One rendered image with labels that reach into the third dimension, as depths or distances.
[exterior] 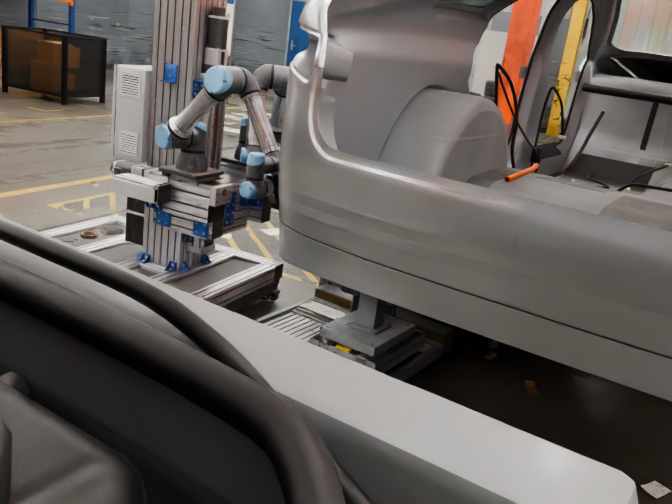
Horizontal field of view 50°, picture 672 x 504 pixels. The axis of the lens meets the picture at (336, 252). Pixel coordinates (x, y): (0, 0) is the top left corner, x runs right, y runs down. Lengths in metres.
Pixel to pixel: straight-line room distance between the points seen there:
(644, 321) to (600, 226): 0.25
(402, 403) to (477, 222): 1.50
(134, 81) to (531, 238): 2.48
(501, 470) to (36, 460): 0.21
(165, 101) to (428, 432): 3.45
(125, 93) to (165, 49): 0.31
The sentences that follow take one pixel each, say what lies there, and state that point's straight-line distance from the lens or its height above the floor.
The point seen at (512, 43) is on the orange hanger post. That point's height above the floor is 1.61.
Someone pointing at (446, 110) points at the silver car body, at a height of 1.30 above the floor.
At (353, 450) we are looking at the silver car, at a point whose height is 1.35.
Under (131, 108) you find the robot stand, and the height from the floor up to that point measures 1.03.
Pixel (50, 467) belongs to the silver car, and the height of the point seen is 1.35.
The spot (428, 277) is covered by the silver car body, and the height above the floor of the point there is 0.92.
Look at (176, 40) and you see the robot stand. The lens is 3.70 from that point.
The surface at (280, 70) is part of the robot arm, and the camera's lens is 3.54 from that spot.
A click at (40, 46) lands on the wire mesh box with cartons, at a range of 11.49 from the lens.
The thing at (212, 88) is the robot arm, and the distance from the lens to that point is 3.11.
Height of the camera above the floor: 1.54
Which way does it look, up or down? 17 degrees down
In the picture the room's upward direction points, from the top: 8 degrees clockwise
